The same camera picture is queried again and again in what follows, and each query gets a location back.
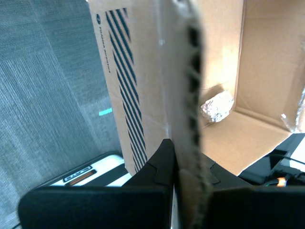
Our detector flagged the white black mobile robot base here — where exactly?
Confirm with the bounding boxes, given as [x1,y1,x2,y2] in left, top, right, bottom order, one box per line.
[35,133,305,189]

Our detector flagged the green floor tape strip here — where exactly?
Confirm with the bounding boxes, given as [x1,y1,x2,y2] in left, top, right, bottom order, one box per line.
[98,107,113,117]

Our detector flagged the speckled pinkish granite rock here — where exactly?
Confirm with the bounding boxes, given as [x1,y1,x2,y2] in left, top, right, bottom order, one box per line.
[200,90,235,124]

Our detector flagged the cardboard box black stripes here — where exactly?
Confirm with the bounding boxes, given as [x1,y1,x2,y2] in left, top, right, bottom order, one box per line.
[88,0,305,229]

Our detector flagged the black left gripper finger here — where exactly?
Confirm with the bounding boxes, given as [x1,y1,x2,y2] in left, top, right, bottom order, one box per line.
[18,139,176,229]
[201,154,305,229]

